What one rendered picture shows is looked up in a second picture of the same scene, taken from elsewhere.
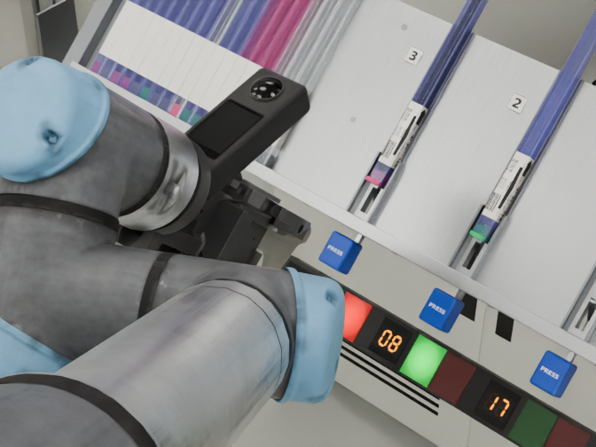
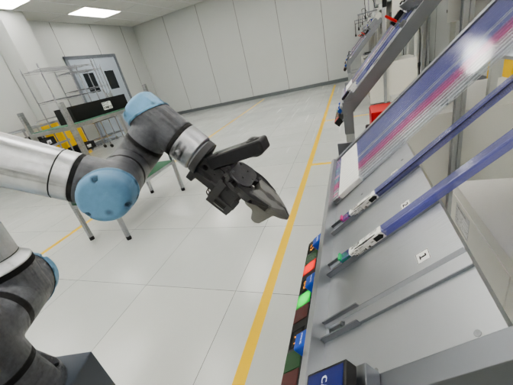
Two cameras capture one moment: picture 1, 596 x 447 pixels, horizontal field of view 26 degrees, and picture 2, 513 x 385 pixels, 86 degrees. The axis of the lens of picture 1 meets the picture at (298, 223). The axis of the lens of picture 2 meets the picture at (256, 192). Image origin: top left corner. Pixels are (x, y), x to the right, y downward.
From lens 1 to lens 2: 0.85 m
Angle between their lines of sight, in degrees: 61
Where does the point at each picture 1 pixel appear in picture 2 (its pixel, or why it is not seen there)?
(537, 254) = (350, 283)
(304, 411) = not seen: hidden behind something
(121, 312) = not seen: hidden behind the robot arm
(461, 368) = (304, 312)
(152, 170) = (166, 139)
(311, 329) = (79, 182)
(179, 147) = (187, 139)
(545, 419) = (296, 361)
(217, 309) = (21, 142)
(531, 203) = (369, 256)
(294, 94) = (252, 142)
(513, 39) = not seen: outside the picture
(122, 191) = (150, 140)
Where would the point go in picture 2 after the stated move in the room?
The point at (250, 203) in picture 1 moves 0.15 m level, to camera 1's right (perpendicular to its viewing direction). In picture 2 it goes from (226, 178) to (259, 207)
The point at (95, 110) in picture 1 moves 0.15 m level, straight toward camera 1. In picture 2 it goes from (140, 107) to (44, 134)
